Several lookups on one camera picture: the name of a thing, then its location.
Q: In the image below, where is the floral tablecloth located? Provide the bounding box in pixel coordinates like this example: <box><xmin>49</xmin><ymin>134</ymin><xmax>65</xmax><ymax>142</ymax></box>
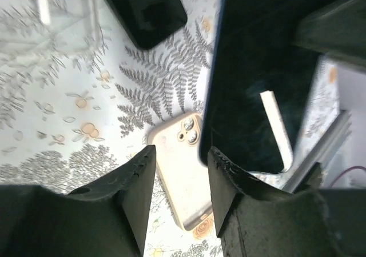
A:
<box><xmin>0</xmin><ymin>0</ymin><xmax>344</xmax><ymax>257</ymax></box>

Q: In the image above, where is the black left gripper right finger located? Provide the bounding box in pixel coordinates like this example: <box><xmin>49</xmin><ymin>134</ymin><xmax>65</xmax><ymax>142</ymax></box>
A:
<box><xmin>208</xmin><ymin>147</ymin><xmax>365</xmax><ymax>256</ymax></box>

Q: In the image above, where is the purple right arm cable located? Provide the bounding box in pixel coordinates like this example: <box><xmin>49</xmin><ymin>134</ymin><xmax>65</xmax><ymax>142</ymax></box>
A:
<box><xmin>328</xmin><ymin>164</ymin><xmax>366</xmax><ymax>188</ymax></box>

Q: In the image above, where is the beige phone case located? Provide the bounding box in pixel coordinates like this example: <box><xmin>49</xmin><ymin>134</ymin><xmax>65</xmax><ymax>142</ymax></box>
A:
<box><xmin>148</xmin><ymin>112</ymin><xmax>212</xmax><ymax>231</ymax></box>

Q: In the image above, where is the clear magsafe phone case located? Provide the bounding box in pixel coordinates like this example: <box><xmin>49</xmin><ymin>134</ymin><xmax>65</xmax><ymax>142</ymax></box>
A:
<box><xmin>1</xmin><ymin>0</ymin><xmax>101</xmax><ymax>61</ymax></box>

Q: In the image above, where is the dark smartphone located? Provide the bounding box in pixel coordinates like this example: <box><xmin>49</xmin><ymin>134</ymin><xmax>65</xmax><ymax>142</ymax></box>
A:
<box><xmin>105</xmin><ymin>0</ymin><xmax>188</xmax><ymax>50</ymax></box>

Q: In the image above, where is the aluminium rail frame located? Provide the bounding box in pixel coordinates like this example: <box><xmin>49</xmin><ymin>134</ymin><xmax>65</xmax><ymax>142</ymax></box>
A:
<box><xmin>282</xmin><ymin>110</ymin><xmax>351</xmax><ymax>193</ymax></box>

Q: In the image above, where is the blue smartphone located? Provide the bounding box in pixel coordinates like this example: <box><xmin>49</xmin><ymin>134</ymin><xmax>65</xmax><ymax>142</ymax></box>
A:
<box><xmin>199</xmin><ymin>0</ymin><xmax>335</xmax><ymax>174</ymax></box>

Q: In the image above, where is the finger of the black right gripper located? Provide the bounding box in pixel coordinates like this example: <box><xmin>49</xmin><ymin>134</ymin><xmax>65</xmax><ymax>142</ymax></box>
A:
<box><xmin>295</xmin><ymin>0</ymin><xmax>365</xmax><ymax>69</ymax></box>

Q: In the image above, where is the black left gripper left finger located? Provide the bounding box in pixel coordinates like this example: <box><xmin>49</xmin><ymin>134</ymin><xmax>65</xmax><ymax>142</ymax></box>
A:
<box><xmin>1</xmin><ymin>145</ymin><xmax>156</xmax><ymax>256</ymax></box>

